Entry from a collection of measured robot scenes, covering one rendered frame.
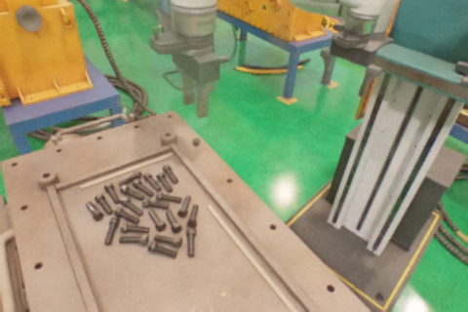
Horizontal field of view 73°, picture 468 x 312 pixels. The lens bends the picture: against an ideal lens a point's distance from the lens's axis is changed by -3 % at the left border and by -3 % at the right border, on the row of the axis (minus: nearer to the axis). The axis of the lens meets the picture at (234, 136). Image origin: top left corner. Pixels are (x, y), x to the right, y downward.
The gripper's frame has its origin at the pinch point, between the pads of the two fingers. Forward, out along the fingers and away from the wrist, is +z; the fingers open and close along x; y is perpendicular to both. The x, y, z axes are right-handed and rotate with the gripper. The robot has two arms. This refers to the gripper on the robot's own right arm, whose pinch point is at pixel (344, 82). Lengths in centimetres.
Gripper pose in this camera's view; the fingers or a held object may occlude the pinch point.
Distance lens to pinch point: 113.4
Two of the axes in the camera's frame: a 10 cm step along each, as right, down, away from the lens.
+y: 6.9, -4.0, 6.0
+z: -0.6, 8.0, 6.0
